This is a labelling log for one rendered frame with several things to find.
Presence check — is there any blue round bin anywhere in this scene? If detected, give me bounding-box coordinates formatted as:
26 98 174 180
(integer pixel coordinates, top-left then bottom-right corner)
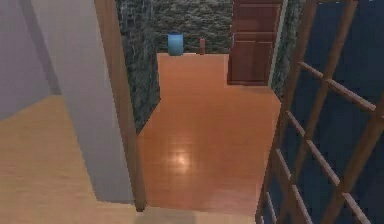
167 31 185 57

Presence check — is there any reddish brown panelled door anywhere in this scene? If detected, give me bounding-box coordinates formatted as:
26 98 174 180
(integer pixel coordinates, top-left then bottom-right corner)
226 0 285 87

